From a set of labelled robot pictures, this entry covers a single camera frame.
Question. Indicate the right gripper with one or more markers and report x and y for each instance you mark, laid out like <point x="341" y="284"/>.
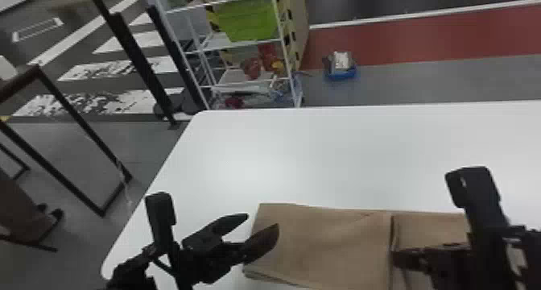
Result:
<point x="490" y="262"/>

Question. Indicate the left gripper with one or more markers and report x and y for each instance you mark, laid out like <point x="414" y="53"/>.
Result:
<point x="207" y="260"/>

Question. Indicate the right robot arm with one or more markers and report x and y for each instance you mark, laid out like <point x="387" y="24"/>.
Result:
<point x="530" y="262"/>

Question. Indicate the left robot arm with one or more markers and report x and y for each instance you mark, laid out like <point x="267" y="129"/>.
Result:
<point x="127" y="272"/>

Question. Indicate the beige towel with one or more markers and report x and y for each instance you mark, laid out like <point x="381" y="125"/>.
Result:
<point x="329" y="245"/>

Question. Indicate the red snack packet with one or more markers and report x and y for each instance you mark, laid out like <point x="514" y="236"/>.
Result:
<point x="252" y="67"/>
<point x="268" y="55"/>

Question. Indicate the blue basket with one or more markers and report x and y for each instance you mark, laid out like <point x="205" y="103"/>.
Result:
<point x="340" y="71"/>

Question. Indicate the black side table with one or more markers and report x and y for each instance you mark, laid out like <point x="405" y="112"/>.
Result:
<point x="63" y="114"/>

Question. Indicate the green snack packet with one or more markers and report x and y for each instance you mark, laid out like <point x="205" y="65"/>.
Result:
<point x="247" y="19"/>

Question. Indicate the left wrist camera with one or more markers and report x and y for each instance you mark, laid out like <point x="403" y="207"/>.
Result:
<point x="159" y="215"/>

